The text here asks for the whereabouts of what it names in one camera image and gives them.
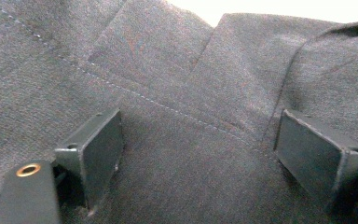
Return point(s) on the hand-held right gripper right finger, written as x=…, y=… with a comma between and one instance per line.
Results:
x=307, y=149

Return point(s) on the dark grey cloth garment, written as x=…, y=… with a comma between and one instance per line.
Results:
x=180, y=93

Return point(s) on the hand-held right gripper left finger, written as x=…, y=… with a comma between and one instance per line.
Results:
x=101, y=146

